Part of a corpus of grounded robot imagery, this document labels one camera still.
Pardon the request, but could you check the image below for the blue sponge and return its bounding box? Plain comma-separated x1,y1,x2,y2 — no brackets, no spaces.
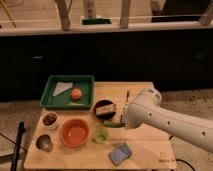
108,143,132,166

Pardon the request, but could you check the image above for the small stick in tray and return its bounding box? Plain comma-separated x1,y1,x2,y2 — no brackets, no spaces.
68,102,87,106

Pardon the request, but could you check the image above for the green plastic tray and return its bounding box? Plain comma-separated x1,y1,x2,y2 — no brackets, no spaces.
40,75,94,110

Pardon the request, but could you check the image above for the orange bowl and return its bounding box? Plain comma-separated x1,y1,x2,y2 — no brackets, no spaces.
60,119,89,148

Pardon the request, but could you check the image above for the black cable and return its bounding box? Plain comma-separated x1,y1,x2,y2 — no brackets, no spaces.
168,134,201,171

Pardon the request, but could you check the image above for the metal cup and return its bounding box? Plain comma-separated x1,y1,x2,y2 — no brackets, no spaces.
36,134,53,152

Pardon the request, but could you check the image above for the black pole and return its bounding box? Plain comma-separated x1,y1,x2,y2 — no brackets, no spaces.
10,122,25,171

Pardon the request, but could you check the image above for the green base object on shelf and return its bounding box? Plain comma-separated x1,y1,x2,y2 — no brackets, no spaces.
82,18,111,25

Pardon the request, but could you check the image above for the dark bowl with bread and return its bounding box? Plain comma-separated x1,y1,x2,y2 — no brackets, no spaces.
92,100,116,120

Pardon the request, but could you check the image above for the orange fruit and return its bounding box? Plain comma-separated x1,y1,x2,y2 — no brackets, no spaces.
70,88,82,100

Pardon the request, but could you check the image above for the white triangular cloth piece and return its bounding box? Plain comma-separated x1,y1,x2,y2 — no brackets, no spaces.
53,82,73,96

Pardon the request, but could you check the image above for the green plastic cup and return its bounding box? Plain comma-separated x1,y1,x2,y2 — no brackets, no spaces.
93,127,108,144

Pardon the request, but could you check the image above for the fork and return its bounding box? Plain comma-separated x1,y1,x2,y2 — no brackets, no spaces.
123,90,130,111

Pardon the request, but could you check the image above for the green pepper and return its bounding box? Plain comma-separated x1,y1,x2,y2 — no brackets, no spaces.
103,121,125,128

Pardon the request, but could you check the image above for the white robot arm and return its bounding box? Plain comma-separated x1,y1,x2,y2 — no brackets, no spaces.
122,89,213,153

